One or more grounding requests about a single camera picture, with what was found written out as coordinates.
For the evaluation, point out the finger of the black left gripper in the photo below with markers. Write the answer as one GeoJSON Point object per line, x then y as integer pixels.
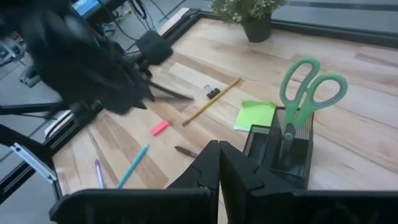
{"type": "Point", "coordinates": [171, 99]}
{"type": "Point", "coordinates": [171, 91]}

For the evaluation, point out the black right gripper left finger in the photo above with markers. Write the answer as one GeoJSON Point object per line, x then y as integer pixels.
{"type": "Point", "coordinates": [202, 174]}

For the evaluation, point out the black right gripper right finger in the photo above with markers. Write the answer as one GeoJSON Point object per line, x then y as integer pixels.
{"type": "Point", "coordinates": [239, 177]}

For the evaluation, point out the brown pen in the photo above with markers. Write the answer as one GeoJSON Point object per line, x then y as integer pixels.
{"type": "Point", "coordinates": [186, 151]}

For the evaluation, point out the pink eraser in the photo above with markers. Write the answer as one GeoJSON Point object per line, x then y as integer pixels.
{"type": "Point", "coordinates": [160, 127]}

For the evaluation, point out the yellow pencil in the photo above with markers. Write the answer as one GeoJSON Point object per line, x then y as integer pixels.
{"type": "Point", "coordinates": [211, 101]}

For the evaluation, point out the black binder clip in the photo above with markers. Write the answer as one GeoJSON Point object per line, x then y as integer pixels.
{"type": "Point", "coordinates": [214, 92]}

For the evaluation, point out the black mesh desk organizer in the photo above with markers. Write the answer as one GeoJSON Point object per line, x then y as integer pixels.
{"type": "Point", "coordinates": [295, 161]}

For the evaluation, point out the green sticky note pad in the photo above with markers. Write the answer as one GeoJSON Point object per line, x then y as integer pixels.
{"type": "Point", "coordinates": [255, 115]}

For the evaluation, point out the teal pen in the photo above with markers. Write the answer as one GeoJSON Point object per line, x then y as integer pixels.
{"type": "Point", "coordinates": [132, 166]}

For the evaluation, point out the purple pen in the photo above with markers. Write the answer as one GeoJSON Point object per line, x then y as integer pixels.
{"type": "Point", "coordinates": [99, 174]}

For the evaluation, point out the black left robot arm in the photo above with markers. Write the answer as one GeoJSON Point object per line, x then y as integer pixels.
{"type": "Point", "coordinates": [62, 40]}

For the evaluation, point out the laptop with blue screen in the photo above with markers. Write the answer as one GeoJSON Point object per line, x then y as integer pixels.
{"type": "Point", "coordinates": [85, 6]}

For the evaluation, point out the black plant pot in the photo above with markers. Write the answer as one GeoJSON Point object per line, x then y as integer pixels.
{"type": "Point", "coordinates": [256, 29]}

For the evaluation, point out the green artificial plant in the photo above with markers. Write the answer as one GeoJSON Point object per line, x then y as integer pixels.
{"type": "Point", "coordinates": [245, 9]}

